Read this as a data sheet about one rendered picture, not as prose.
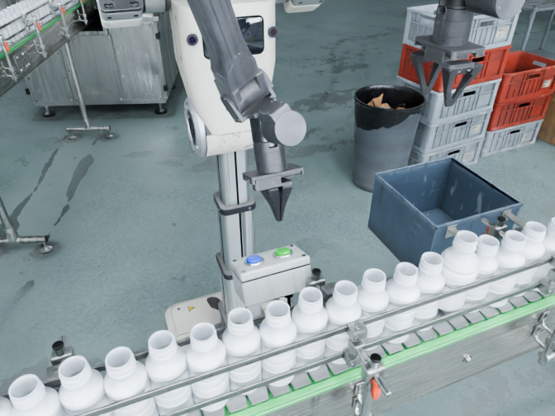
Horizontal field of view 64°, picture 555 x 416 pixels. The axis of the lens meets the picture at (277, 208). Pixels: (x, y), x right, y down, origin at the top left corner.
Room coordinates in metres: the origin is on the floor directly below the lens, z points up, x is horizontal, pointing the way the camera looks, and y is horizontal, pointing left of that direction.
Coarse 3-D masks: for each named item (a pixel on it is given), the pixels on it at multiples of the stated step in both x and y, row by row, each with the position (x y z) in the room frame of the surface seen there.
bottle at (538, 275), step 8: (552, 224) 0.69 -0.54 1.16; (552, 232) 0.68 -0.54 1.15; (544, 240) 0.68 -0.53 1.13; (552, 240) 0.68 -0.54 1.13; (552, 248) 0.67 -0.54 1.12; (544, 256) 0.67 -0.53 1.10; (544, 264) 0.67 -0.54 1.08; (536, 272) 0.67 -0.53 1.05; (544, 272) 0.66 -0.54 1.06; (536, 280) 0.67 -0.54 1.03; (536, 288) 0.66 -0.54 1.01
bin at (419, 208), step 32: (448, 160) 1.35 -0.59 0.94; (384, 192) 1.19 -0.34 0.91; (416, 192) 1.31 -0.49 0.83; (448, 192) 1.33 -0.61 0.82; (480, 192) 1.21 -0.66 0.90; (384, 224) 1.16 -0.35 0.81; (416, 224) 1.03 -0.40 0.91; (448, 224) 0.97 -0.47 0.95; (480, 224) 1.02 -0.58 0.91; (512, 224) 1.07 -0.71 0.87; (416, 256) 1.00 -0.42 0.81
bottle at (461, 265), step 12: (456, 240) 0.61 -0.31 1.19; (468, 240) 0.62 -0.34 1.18; (444, 252) 0.62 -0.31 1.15; (456, 252) 0.60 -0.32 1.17; (468, 252) 0.59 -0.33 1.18; (444, 264) 0.59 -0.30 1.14; (456, 264) 0.58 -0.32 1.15; (468, 264) 0.58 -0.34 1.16; (480, 264) 0.59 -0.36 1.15; (444, 276) 0.59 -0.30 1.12; (456, 276) 0.57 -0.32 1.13; (468, 276) 0.57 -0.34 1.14; (444, 288) 0.58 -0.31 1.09; (444, 300) 0.58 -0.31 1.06; (456, 300) 0.58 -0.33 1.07
